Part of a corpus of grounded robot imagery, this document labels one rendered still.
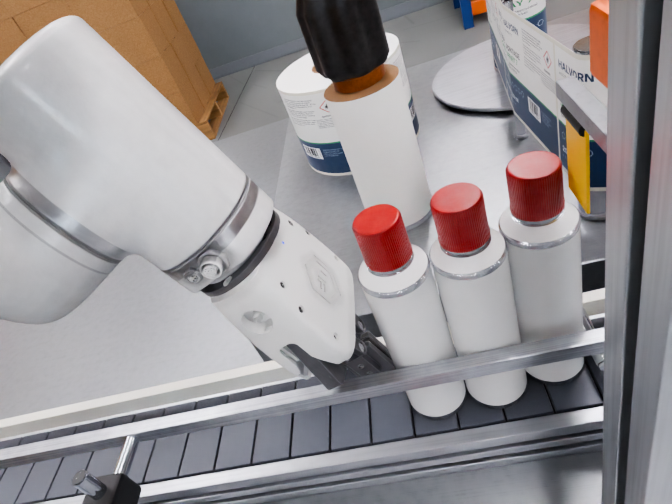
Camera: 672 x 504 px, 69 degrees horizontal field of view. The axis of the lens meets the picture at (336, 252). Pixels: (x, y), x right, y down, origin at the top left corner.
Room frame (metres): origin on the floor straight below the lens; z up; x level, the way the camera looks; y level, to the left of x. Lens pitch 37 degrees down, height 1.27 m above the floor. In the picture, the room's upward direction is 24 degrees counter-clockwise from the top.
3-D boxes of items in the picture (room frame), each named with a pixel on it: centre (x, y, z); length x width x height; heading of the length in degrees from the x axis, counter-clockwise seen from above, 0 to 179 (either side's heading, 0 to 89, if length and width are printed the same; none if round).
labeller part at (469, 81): (0.78, -0.43, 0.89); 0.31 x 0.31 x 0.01
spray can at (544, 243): (0.24, -0.13, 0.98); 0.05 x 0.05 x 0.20
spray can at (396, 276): (0.26, -0.03, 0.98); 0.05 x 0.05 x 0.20
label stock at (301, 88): (0.77, -0.12, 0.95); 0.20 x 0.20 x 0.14
